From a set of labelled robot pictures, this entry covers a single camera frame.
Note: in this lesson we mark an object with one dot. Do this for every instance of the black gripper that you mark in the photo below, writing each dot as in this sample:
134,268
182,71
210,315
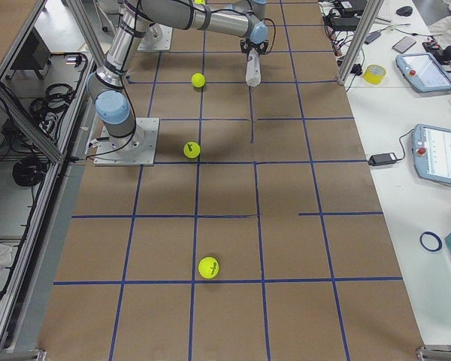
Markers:
254,45

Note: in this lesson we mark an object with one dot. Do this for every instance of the clear tennis ball can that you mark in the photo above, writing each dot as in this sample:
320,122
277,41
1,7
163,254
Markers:
253,70

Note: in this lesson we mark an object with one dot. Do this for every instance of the tennis ball centre back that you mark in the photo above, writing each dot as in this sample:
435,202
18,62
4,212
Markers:
198,80

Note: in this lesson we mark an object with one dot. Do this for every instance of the tennis ball near base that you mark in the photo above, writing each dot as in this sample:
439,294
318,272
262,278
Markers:
191,150

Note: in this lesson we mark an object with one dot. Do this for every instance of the tennis ball front left side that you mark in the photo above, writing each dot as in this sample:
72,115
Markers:
208,267

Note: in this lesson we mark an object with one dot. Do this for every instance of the yellow tape roll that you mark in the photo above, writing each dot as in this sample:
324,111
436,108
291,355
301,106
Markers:
374,74

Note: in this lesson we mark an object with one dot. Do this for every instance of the black smartphone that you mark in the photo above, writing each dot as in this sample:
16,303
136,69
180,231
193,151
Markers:
404,44

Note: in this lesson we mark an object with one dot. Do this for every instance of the blue teach pendant far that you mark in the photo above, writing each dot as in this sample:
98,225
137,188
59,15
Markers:
423,72

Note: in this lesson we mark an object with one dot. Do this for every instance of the blue teach pendant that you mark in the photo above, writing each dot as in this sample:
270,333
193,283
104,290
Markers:
423,72
432,153

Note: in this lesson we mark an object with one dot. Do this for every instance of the black power adapter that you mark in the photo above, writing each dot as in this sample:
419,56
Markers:
380,159

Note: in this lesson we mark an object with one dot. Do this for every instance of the blue teach pendant near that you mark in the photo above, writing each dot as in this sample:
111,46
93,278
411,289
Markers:
432,153

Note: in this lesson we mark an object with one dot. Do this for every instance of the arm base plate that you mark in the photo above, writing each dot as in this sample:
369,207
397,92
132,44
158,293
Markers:
141,150
157,39

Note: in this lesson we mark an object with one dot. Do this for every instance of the aluminium frame post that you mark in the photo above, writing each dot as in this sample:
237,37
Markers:
368,17

